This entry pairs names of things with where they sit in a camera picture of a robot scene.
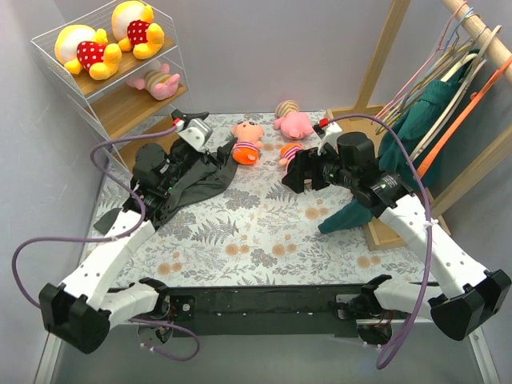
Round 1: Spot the dark green garment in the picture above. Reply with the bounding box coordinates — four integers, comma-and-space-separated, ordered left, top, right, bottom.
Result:
318, 60, 472, 234

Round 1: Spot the orange plastic hanger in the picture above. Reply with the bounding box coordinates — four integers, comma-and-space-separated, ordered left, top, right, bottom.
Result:
417, 57, 512, 178

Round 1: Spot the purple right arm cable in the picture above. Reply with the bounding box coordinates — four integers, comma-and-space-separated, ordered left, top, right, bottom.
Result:
327, 114, 435, 370

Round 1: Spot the pink frog plush striped shirt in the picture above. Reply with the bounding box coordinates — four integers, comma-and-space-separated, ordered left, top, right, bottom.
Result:
126, 60, 181, 101

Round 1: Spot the small orange striped plush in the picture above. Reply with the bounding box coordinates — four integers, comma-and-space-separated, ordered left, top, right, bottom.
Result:
278, 142, 305, 167

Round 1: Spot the yellow bear plush polka shirt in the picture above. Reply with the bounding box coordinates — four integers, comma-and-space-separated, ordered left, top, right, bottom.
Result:
111, 1, 165, 60

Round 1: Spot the floral table mat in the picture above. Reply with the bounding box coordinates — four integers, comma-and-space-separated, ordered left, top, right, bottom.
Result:
114, 113, 423, 287

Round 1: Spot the beige wooden hanger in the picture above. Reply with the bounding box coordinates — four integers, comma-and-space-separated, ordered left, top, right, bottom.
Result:
394, 26, 504, 159

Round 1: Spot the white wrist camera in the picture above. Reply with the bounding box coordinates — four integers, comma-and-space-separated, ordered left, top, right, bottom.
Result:
313, 118, 342, 156
174, 118, 213, 153

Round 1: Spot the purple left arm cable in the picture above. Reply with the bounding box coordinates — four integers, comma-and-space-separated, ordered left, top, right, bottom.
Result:
11, 126, 201, 363

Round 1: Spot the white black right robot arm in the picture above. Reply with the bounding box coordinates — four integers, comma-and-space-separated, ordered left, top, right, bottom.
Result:
282, 132, 511, 341

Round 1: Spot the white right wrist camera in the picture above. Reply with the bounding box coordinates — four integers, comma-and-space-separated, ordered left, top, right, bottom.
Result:
313, 118, 342, 156

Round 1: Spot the wooden clothes rack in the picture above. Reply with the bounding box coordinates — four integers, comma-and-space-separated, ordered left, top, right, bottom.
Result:
324, 0, 512, 252

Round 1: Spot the peach doll plush striped shirt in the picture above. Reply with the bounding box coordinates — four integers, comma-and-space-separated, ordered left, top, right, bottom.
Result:
231, 121, 264, 166

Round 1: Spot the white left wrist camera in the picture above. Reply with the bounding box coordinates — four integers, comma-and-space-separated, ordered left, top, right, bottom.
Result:
174, 118, 213, 153

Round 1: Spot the pink pig plush striped hat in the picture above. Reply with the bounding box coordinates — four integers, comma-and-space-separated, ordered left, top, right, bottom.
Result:
274, 100, 314, 140

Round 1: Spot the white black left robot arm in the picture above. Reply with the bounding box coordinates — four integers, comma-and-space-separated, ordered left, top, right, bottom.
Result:
38, 110, 237, 354

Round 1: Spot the dark grey cloth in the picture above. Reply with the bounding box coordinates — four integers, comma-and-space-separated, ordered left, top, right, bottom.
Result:
94, 150, 239, 237

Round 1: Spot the white wire wooden shelf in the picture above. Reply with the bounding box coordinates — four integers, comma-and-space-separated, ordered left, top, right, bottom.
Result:
30, 0, 201, 173

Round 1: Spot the orange bear plush polka shirt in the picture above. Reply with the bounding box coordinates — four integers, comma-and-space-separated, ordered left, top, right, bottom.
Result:
54, 25, 122, 81

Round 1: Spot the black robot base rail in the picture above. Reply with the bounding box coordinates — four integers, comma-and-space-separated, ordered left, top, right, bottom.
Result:
51, 286, 481, 341

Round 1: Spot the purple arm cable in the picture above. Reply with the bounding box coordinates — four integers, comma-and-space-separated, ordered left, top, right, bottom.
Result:
327, 114, 435, 370
11, 126, 201, 363

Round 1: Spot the pink wire hanger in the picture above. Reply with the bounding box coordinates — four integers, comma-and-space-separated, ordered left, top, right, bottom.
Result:
376, 1, 467, 118

